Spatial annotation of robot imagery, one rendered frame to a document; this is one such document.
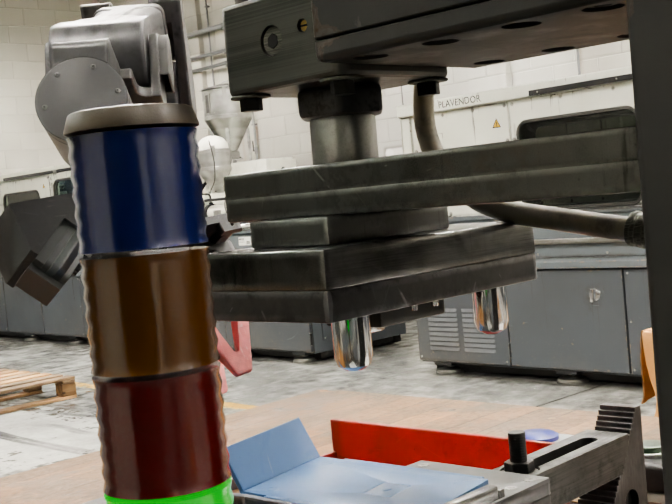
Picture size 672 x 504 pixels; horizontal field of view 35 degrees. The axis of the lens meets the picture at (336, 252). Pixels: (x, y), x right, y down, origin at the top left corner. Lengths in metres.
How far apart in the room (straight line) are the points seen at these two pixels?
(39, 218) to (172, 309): 0.39
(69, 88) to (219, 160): 8.04
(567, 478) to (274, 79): 0.34
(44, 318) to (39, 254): 10.11
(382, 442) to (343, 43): 0.52
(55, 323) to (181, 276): 10.30
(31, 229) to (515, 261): 0.29
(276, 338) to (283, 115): 3.37
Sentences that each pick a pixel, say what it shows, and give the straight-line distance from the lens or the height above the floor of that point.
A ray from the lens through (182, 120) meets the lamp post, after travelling 0.31.
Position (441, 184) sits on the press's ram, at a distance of 0.51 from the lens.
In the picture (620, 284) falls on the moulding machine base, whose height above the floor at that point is 0.56.
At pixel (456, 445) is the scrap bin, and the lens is 0.91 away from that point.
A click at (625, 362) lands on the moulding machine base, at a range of 5.87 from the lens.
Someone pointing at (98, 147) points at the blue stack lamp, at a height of 1.19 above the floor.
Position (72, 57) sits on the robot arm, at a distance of 0.70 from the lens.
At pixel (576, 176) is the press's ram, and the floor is 1.16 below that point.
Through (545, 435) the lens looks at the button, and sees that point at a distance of 0.98.
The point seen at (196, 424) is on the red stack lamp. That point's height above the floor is 1.10.
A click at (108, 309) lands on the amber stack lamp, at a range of 0.31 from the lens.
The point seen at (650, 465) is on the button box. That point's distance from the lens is 0.90.
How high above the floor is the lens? 1.17
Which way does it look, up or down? 3 degrees down
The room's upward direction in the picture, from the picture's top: 5 degrees counter-clockwise
